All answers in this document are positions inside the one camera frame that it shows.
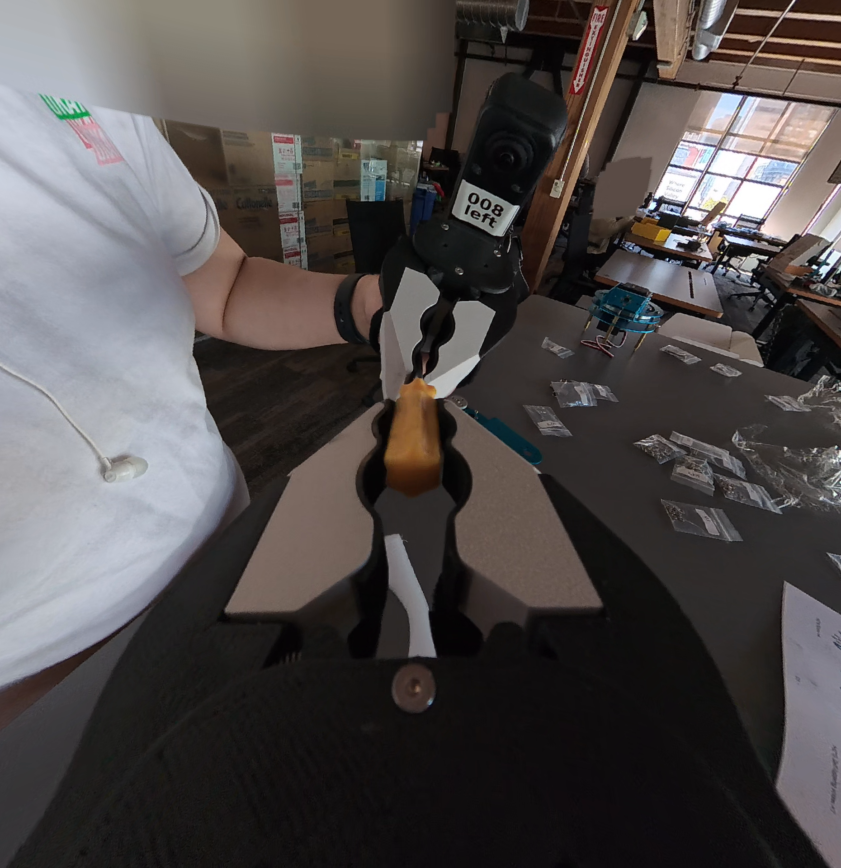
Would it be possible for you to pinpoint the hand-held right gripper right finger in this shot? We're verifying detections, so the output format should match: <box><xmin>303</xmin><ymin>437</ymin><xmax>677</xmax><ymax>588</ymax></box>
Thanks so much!
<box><xmin>427</xmin><ymin>396</ymin><xmax>605</xmax><ymax>657</ymax></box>

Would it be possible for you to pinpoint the red wall sign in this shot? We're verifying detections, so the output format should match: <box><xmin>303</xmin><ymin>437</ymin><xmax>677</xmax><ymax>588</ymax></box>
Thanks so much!
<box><xmin>567</xmin><ymin>3</ymin><xmax>611</xmax><ymax>97</ymax></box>

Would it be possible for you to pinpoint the group of small parts bags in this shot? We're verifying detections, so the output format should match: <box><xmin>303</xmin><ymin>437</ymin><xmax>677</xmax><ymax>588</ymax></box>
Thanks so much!
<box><xmin>522</xmin><ymin>335</ymin><xmax>841</xmax><ymax>587</ymax></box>

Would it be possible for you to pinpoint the white storage box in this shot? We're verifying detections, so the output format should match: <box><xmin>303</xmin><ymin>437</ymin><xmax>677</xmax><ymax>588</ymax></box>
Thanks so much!
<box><xmin>657</xmin><ymin>312</ymin><xmax>765</xmax><ymax>367</ymax></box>

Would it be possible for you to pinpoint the blue metal servo bracket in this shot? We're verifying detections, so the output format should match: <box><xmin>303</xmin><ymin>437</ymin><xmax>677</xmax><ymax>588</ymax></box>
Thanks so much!
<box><xmin>454</xmin><ymin>400</ymin><xmax>545</xmax><ymax>476</ymax></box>

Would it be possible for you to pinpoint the dark grey desk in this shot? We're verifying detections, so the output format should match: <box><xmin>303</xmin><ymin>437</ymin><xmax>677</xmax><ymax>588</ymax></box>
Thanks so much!
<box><xmin>0</xmin><ymin>293</ymin><xmax>841</xmax><ymax>868</ymax></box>

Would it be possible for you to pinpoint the wooden office table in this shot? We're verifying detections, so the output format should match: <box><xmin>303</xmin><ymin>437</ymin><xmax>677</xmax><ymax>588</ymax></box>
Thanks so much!
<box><xmin>593</xmin><ymin>247</ymin><xmax>725</xmax><ymax>321</ymax></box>

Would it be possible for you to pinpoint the black wrist band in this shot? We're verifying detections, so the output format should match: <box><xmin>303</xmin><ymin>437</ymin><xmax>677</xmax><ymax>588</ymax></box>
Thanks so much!
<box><xmin>332</xmin><ymin>273</ymin><xmax>373</xmax><ymax>345</ymax></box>

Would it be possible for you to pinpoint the white wired earphone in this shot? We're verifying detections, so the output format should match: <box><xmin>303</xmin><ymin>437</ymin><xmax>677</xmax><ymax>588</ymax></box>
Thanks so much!
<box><xmin>0</xmin><ymin>353</ymin><xmax>150</xmax><ymax>484</ymax></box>

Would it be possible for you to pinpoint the person's left forearm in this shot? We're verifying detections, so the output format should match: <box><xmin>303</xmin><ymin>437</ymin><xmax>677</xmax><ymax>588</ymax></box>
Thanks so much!
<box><xmin>190</xmin><ymin>252</ymin><xmax>384</xmax><ymax>352</ymax></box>

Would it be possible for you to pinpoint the crumpled clear plastic wrap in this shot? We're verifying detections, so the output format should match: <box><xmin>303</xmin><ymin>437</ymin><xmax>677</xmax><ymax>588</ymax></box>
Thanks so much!
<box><xmin>731</xmin><ymin>376</ymin><xmax>841</xmax><ymax>506</ymax></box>

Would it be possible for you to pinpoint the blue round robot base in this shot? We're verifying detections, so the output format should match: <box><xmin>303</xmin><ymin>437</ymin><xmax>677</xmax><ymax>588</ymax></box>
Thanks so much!
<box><xmin>582</xmin><ymin>283</ymin><xmax>666</xmax><ymax>355</ymax></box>

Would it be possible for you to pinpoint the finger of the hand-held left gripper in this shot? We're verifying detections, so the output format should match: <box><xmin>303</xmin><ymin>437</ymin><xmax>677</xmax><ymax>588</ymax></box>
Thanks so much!
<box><xmin>380</xmin><ymin>266</ymin><xmax>455</xmax><ymax>402</ymax></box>
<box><xmin>424</xmin><ymin>296</ymin><xmax>497</xmax><ymax>400</ymax></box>

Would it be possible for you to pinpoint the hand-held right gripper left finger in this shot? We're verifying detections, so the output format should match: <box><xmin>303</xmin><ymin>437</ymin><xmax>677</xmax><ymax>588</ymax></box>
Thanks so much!
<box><xmin>224</xmin><ymin>399</ymin><xmax>396</xmax><ymax>660</ymax></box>

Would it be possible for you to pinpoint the orange handled screwdriver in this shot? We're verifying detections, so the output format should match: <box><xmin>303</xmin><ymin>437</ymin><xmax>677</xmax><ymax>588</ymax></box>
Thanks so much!
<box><xmin>382</xmin><ymin>359</ymin><xmax>443</xmax><ymax>500</ymax></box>

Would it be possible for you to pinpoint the person in white shirt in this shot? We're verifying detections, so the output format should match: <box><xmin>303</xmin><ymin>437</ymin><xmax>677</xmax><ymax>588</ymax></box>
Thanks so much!
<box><xmin>0</xmin><ymin>81</ymin><xmax>250</xmax><ymax>699</ymax></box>

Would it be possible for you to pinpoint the distant grid window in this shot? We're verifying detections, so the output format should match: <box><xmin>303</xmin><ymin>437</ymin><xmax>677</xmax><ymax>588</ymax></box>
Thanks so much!
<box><xmin>665</xmin><ymin>91</ymin><xmax>838</xmax><ymax>235</ymax></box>

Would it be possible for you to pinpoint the wooden support column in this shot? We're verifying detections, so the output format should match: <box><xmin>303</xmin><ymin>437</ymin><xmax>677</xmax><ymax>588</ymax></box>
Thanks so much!
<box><xmin>522</xmin><ymin>0</ymin><xmax>642</xmax><ymax>296</ymax></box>

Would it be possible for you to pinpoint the black office chair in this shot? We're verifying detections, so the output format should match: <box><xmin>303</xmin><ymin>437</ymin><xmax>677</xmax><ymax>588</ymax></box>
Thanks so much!
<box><xmin>345</xmin><ymin>198</ymin><xmax>409</xmax><ymax>279</ymax></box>

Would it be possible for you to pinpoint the assembly instruction booklet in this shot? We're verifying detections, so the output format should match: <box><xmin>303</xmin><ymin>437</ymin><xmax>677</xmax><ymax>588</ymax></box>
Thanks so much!
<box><xmin>775</xmin><ymin>581</ymin><xmax>841</xmax><ymax>868</ymax></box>

